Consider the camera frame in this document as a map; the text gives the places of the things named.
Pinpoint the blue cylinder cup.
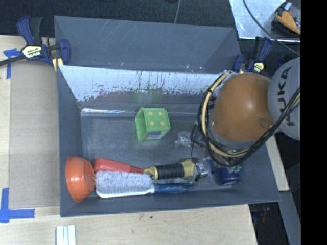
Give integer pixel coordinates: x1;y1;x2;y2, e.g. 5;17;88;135
211;162;243;186

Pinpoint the small clear plastic piece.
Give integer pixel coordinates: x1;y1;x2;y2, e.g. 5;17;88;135
175;131;193;148

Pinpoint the green cube with yellow dots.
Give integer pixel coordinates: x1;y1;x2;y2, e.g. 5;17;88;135
134;107;171;142

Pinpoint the grey metal bin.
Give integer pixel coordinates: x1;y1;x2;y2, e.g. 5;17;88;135
53;15;282;218

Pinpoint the orange plastic bowl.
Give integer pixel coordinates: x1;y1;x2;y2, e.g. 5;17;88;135
64;156;96;203

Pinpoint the yellow and black tool handle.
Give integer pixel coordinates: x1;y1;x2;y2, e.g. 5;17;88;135
143;158;198;181

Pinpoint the white brush with blue handle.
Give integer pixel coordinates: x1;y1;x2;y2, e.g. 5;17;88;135
94;170;195;199

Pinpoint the red plastic handle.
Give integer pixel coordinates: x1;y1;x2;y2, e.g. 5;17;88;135
92;158;144;175

